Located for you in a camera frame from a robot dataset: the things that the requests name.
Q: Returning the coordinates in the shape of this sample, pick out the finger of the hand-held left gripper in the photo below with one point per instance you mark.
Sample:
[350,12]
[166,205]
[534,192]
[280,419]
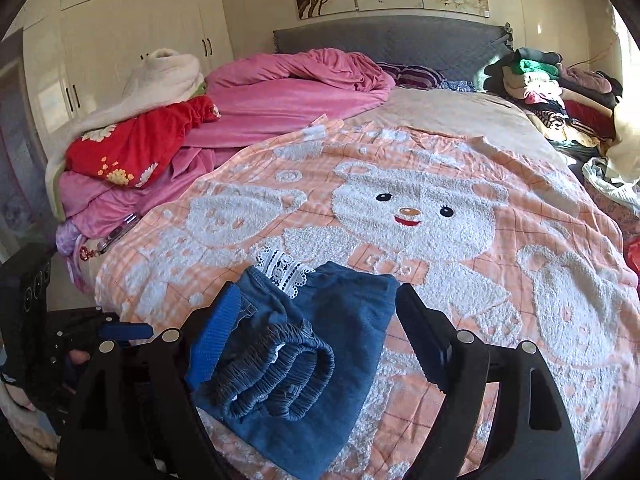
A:
[127,331]

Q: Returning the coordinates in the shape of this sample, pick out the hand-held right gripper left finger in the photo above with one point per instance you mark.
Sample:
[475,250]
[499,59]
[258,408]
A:
[215,332]

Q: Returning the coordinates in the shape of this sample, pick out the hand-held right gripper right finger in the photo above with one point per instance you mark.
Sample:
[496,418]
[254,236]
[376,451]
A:
[425,340]

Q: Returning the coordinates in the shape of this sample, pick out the blue denim pants lace trim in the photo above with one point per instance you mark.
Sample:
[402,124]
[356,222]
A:
[350,320]

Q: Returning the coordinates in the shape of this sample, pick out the person's left forearm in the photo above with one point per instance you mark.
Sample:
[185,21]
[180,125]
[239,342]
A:
[25,430]

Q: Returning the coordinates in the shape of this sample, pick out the person's left hand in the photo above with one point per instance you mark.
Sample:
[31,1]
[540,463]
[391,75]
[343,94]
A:
[78,357]

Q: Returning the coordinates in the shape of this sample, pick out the silver phone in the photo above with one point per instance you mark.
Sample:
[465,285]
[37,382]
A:
[119,234]

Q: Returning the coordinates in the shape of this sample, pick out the pink bear print blanket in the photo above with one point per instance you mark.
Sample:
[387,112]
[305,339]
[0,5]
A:
[450,200]

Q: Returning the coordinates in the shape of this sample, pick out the beige bed sheet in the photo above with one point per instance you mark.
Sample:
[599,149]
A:
[465,115]

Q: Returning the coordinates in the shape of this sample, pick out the white plastic bag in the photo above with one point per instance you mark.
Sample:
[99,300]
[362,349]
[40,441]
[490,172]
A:
[612,170]

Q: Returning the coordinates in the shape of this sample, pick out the white fleece blanket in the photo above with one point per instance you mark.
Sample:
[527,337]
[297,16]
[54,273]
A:
[160,77]

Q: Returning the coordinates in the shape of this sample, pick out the pink quilt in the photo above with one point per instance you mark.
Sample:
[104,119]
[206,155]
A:
[300,85]

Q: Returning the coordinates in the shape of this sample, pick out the purple striped pillow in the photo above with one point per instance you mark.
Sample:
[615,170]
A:
[412,76]

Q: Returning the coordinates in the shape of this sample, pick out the pile of folded clothes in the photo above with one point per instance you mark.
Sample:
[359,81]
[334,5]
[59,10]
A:
[555,95]

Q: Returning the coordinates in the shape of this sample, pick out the grey quilted headboard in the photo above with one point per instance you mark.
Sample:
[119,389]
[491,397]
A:
[400,40]

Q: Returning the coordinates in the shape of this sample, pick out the cream wardrobe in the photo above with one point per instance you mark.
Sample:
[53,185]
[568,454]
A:
[115,25]

